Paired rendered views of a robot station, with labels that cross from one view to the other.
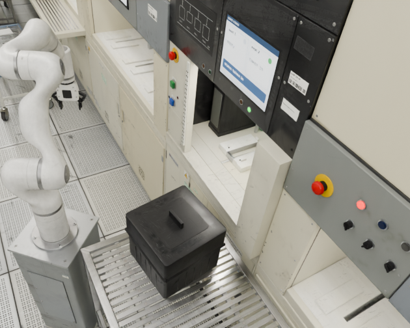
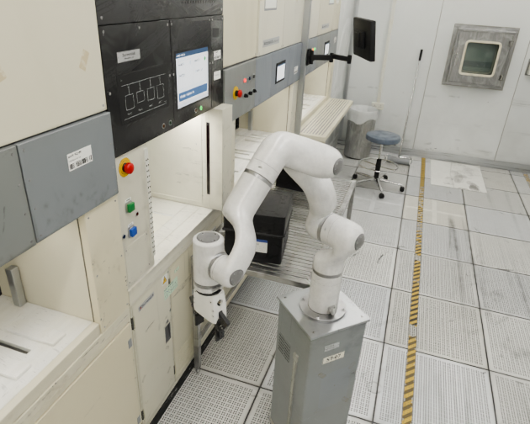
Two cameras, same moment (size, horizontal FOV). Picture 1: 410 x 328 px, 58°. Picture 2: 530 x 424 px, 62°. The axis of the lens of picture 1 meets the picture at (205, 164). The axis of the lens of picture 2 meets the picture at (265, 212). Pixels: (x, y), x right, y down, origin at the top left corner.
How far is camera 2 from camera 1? 2.60 m
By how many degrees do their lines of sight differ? 95
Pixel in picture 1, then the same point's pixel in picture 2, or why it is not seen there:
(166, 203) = not seen: hidden behind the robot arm
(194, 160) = (158, 254)
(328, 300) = not seen: hidden behind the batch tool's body
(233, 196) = (181, 222)
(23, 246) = (356, 312)
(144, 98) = (53, 360)
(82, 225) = (296, 298)
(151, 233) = (282, 204)
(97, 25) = not seen: outside the picture
